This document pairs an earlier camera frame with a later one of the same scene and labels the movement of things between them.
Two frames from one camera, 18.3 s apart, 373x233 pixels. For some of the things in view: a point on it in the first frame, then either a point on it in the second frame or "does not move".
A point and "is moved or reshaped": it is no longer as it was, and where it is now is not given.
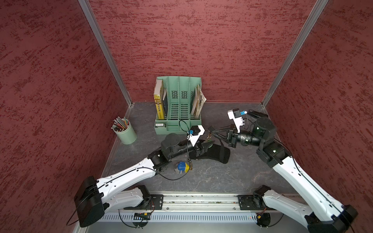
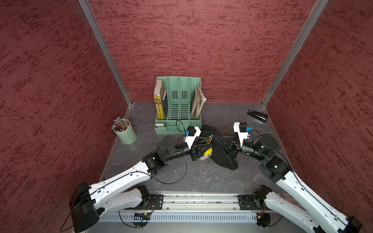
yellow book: (158, 93) does not move
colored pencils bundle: (120, 124) does not move
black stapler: (257, 114) does not move
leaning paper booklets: (199, 100) does not move
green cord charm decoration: (209, 138) is moved or reshaped
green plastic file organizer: (179, 91) does not move
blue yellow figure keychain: (183, 167) → (208, 153)
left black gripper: (202, 148) does not move
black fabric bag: (216, 152) is moved or reshaped
